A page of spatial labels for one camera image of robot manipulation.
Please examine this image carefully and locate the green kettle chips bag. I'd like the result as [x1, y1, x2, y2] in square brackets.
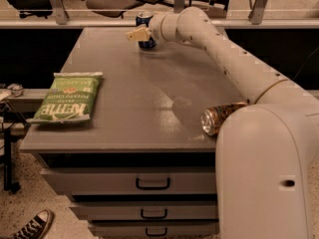
[27, 72, 103, 123]

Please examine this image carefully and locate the middle grey drawer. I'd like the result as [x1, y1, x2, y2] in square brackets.
[70, 201, 218, 221]

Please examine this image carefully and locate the grey drawer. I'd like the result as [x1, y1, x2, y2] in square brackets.
[88, 220, 219, 237]
[70, 201, 218, 221]
[41, 167, 216, 195]

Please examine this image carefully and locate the grey drawer cabinet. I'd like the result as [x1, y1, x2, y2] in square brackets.
[19, 26, 243, 239]

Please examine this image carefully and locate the crushed orange soda can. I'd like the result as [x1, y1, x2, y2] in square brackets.
[200, 102, 247, 135]

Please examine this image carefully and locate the black canvas sneaker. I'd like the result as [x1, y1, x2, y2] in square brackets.
[10, 209, 54, 239]

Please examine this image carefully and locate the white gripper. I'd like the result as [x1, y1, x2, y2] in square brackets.
[126, 12, 180, 42]

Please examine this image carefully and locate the top grey drawer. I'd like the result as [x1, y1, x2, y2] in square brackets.
[41, 167, 216, 195]

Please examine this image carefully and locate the blue pepsi can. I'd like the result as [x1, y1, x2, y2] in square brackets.
[136, 11, 157, 50]

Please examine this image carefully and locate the bottom grey drawer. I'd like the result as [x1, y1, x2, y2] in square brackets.
[88, 220, 219, 237]

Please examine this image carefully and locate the black cable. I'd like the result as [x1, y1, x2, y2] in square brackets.
[292, 45, 319, 82]

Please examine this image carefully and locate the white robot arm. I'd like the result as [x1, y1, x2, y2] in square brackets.
[127, 7, 319, 239]

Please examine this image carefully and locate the grey office chair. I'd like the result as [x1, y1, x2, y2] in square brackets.
[86, 0, 144, 18]

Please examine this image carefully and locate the black side stand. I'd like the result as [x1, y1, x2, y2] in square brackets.
[0, 83, 31, 194]

